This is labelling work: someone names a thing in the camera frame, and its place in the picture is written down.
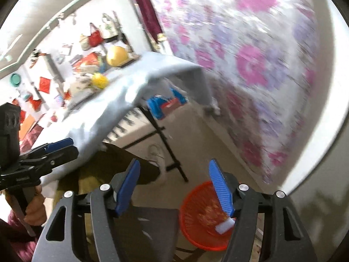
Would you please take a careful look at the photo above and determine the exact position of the maroon sleeve forearm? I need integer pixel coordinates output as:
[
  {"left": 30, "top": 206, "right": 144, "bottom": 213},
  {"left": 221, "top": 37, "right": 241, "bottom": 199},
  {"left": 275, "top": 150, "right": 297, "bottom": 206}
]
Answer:
[{"left": 1, "top": 211, "right": 38, "bottom": 261}]

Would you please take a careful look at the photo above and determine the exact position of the white sneaker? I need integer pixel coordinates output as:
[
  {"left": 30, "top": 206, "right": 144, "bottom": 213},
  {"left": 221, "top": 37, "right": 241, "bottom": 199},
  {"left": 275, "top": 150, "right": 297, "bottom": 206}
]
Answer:
[{"left": 148, "top": 144, "right": 167, "bottom": 184}]

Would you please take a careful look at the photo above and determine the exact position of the black folding table leg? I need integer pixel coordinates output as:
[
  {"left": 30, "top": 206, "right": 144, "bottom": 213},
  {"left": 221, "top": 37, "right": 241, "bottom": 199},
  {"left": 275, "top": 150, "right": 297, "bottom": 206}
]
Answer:
[{"left": 138, "top": 106, "right": 189, "bottom": 183}]

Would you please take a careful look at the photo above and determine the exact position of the red handbag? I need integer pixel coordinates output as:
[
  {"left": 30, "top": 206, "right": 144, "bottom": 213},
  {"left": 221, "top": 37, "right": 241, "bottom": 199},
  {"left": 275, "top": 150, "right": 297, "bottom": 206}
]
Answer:
[{"left": 88, "top": 22, "right": 104, "bottom": 47}]

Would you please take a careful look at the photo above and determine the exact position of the red diamond paper decoration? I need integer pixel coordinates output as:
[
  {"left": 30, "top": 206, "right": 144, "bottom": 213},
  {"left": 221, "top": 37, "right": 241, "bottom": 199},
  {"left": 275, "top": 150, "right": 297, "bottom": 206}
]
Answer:
[{"left": 39, "top": 76, "right": 51, "bottom": 94}]

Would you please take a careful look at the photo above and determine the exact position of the person's left hand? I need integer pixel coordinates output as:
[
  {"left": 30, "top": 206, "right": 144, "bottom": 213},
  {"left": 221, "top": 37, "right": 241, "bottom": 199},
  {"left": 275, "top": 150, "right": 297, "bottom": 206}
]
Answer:
[{"left": 5, "top": 185, "right": 47, "bottom": 226}]

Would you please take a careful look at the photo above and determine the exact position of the white tote bag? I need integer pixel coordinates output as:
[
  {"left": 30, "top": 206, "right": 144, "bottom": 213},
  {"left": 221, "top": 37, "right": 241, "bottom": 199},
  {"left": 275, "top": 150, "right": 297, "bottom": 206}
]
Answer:
[{"left": 99, "top": 13, "right": 118, "bottom": 40}]

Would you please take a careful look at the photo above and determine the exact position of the floral plastic-wrapped mattress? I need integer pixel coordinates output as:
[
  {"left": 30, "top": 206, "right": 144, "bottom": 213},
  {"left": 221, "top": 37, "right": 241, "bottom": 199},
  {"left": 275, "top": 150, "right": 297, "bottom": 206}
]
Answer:
[{"left": 151, "top": 0, "right": 317, "bottom": 183}]

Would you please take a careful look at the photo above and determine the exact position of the yellow artificial flower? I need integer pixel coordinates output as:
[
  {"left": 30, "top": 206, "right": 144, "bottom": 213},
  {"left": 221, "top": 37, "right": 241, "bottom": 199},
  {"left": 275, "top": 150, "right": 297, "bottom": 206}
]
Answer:
[{"left": 91, "top": 73, "right": 109, "bottom": 89}]

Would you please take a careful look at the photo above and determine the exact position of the white paper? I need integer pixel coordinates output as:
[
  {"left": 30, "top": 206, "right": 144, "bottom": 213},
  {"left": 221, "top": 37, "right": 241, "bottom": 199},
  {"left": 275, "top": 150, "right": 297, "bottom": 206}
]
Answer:
[{"left": 215, "top": 217, "right": 235, "bottom": 235}]

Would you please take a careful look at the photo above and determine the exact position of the green plastic basin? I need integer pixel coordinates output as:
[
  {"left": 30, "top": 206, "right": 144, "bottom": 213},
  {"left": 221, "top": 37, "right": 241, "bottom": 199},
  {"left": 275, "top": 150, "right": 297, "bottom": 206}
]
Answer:
[{"left": 10, "top": 73, "right": 22, "bottom": 88}]

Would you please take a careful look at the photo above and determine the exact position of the yellow pomelo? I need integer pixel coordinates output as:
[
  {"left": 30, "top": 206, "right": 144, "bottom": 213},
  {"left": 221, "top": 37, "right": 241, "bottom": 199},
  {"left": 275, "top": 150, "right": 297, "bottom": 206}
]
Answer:
[{"left": 106, "top": 46, "right": 129, "bottom": 67}]

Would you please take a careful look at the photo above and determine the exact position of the red plastic trash basket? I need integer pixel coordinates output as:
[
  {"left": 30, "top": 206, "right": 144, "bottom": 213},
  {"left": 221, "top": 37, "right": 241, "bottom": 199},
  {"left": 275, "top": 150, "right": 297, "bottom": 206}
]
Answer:
[{"left": 179, "top": 181, "right": 233, "bottom": 251}]

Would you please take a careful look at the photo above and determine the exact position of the dark red curtain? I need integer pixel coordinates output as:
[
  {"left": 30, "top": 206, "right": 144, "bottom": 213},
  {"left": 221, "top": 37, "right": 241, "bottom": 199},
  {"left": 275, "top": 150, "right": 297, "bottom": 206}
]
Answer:
[{"left": 135, "top": 0, "right": 163, "bottom": 43}]

